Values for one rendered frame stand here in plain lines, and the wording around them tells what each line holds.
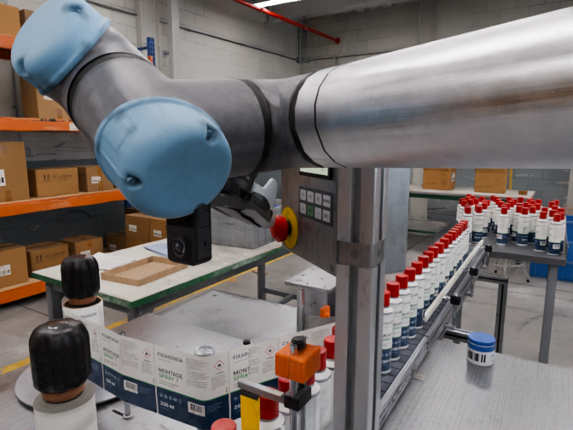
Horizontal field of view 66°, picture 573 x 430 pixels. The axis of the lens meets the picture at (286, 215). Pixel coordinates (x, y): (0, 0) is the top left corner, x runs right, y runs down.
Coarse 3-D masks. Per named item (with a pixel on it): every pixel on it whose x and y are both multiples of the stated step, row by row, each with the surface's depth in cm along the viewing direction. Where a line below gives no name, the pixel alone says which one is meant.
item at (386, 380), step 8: (416, 336) 129; (408, 344) 124; (416, 344) 124; (400, 352) 119; (408, 352) 119; (400, 360) 115; (392, 368) 111; (400, 368) 111; (384, 376) 107; (392, 376) 107; (384, 384) 104; (384, 392) 101
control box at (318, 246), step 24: (336, 168) 50; (408, 168) 53; (288, 192) 62; (336, 192) 50; (408, 192) 53; (288, 216) 62; (336, 216) 50; (288, 240) 63; (312, 240) 56; (336, 240) 51
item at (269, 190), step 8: (256, 184) 54; (272, 184) 57; (264, 192) 56; (272, 192) 58; (272, 200) 58; (272, 208) 58; (256, 216) 55; (272, 216) 56; (264, 224) 58; (272, 224) 59
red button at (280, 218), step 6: (276, 216) 61; (282, 216) 61; (276, 222) 61; (282, 222) 60; (288, 222) 62; (270, 228) 62; (276, 228) 60; (282, 228) 60; (288, 228) 61; (276, 234) 61; (282, 234) 60; (288, 234) 62; (276, 240) 62; (282, 240) 61
